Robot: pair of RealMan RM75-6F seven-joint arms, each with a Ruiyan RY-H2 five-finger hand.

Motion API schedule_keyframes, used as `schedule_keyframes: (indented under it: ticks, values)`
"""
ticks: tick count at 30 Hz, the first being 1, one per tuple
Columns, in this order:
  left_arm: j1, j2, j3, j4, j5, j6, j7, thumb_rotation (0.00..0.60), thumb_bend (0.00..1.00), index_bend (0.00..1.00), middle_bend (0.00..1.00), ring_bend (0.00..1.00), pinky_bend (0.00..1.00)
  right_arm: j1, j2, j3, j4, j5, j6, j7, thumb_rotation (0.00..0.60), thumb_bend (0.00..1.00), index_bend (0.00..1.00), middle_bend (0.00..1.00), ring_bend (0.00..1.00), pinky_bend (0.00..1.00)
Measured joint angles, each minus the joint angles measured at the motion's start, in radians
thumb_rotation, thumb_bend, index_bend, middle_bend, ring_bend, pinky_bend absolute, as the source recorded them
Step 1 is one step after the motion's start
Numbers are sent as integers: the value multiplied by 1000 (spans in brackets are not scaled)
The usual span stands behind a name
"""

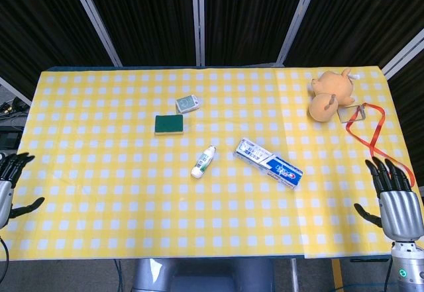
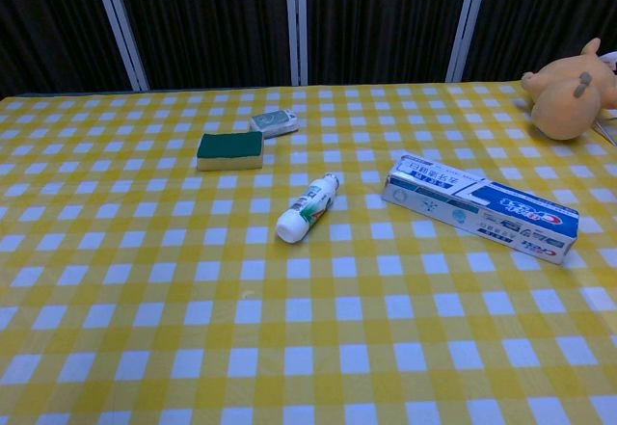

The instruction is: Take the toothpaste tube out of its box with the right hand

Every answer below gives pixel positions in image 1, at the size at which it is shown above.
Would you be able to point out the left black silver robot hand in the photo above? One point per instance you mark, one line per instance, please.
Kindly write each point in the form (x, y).
(6, 186)

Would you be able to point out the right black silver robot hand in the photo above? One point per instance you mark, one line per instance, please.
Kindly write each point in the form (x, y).
(399, 212)

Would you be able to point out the silver blue toothpaste box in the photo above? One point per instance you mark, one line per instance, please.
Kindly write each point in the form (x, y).
(265, 163)

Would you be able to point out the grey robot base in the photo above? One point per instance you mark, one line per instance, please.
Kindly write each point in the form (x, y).
(202, 277)

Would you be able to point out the white plastic bottle green label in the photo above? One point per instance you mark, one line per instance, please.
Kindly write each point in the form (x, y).
(202, 163)

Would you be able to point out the small card pack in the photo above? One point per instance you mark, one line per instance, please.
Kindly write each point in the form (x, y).
(186, 104)

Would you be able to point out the black device on floor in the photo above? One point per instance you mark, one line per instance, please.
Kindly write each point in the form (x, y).
(9, 138)

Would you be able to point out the black folding screen panel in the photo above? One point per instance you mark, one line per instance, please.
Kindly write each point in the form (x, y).
(39, 24)
(412, 106)
(145, 17)
(357, 17)
(251, 17)

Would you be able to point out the clear badge holder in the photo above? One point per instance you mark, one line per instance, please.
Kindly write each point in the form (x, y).
(351, 113)

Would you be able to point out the metal table leg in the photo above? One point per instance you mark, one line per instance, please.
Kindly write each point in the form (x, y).
(294, 275)

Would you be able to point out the yellow white checked tablecloth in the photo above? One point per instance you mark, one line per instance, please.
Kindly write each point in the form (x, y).
(132, 189)

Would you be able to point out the orange plush toy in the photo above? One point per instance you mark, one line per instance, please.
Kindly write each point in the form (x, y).
(328, 90)

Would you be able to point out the green yellow sponge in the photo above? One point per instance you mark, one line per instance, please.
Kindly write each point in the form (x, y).
(169, 124)

